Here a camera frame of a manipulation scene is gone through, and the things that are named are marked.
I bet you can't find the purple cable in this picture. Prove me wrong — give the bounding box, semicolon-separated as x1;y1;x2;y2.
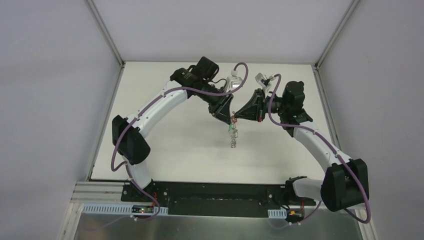
110;62;250;222
266;73;372;229

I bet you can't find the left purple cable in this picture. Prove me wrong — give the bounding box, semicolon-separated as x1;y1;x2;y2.
110;62;250;222

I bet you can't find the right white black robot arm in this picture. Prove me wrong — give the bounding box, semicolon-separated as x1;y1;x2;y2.
234;81;371;215

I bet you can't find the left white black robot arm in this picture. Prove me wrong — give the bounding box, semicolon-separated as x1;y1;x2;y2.
111;56;240;203

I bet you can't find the white cable duct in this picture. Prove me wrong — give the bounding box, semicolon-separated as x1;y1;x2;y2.
267;208;287;220
82;203;169;216

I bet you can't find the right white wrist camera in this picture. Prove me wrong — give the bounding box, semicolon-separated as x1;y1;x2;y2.
255;73;276;94

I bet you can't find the left white cable duct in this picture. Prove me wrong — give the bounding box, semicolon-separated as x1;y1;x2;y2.
82;203;169;216

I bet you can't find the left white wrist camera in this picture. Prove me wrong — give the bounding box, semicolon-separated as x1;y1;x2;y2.
224;69;245;93

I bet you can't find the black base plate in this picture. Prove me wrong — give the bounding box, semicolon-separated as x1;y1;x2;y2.
120;181;316;218

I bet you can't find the right white cable duct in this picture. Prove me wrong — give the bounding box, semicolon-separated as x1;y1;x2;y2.
267;208;287;220

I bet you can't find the aluminium frame rail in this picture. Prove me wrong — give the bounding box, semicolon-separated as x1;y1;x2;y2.
70;181;369;210

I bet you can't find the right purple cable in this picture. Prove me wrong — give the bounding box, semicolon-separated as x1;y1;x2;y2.
266;73;372;229

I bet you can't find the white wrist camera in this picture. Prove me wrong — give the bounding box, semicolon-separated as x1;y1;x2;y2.
255;73;276;94
224;69;245;93

